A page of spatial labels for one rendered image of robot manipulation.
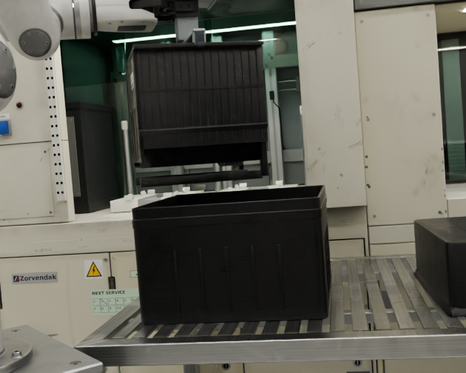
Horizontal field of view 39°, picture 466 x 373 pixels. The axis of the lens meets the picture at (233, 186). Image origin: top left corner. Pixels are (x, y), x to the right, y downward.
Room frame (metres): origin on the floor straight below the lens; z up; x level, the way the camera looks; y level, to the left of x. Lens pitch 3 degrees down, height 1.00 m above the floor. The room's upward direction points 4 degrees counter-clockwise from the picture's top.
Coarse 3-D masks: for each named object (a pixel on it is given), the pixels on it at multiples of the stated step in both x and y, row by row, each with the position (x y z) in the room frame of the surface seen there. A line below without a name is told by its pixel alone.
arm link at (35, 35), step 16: (0, 0) 0.96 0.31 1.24; (16, 0) 0.96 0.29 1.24; (32, 0) 0.96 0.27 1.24; (0, 16) 0.97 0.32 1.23; (16, 16) 0.97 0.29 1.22; (32, 16) 0.97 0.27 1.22; (48, 16) 0.99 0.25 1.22; (16, 32) 0.98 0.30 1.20; (32, 32) 0.98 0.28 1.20; (48, 32) 0.99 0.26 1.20; (16, 48) 1.00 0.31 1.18; (32, 48) 1.00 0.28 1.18; (48, 48) 1.01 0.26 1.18
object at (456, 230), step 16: (416, 224) 1.12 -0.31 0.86; (432, 224) 1.07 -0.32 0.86; (448, 224) 1.06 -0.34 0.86; (464, 224) 1.03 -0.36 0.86; (416, 240) 1.13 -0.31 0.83; (432, 240) 0.98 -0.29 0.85; (448, 240) 0.90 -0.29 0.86; (464, 240) 0.89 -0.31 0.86; (416, 256) 1.14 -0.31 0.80; (432, 256) 0.99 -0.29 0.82; (448, 256) 0.88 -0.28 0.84; (464, 256) 0.87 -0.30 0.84; (416, 272) 1.14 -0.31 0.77; (432, 272) 1.00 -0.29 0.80; (448, 272) 0.89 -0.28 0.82; (464, 272) 0.87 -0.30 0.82; (432, 288) 1.01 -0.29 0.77; (448, 288) 0.89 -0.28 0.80; (464, 288) 0.87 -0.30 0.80; (448, 304) 0.89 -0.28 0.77; (464, 304) 0.88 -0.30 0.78
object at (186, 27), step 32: (192, 32) 1.02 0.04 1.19; (128, 64) 1.14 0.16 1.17; (160, 64) 1.02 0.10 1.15; (192, 64) 1.03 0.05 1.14; (224, 64) 1.04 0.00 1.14; (256, 64) 1.06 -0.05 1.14; (128, 96) 1.20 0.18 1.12; (160, 96) 1.02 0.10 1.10; (192, 96) 1.03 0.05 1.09; (224, 96) 1.04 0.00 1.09; (256, 96) 1.05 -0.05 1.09; (160, 128) 1.02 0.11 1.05; (192, 128) 1.03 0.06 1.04; (224, 128) 1.04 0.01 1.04; (256, 128) 1.05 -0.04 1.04; (160, 160) 1.05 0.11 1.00; (192, 160) 1.06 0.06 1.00; (224, 160) 1.07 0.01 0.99; (256, 160) 1.09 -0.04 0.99
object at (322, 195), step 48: (240, 192) 1.20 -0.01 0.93; (288, 192) 1.19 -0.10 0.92; (144, 240) 0.95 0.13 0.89; (192, 240) 0.94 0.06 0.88; (240, 240) 0.93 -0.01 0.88; (288, 240) 0.92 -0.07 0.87; (144, 288) 0.96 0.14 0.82; (192, 288) 0.94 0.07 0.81; (240, 288) 0.93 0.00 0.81; (288, 288) 0.92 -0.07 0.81
